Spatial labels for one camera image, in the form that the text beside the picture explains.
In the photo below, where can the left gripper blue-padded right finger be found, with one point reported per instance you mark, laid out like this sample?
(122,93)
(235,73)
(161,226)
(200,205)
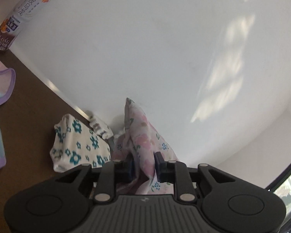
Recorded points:
(176,173)

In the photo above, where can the pink floral child's dress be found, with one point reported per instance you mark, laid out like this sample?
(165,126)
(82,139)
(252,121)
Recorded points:
(141,140)

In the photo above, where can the oolong tea plastic bottle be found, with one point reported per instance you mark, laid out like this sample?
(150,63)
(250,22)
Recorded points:
(16,21)

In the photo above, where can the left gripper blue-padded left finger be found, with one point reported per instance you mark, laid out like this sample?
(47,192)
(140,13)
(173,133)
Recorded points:
(109,175)

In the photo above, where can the white blue-flowered folded cloth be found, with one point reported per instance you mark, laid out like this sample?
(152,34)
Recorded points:
(76,144)

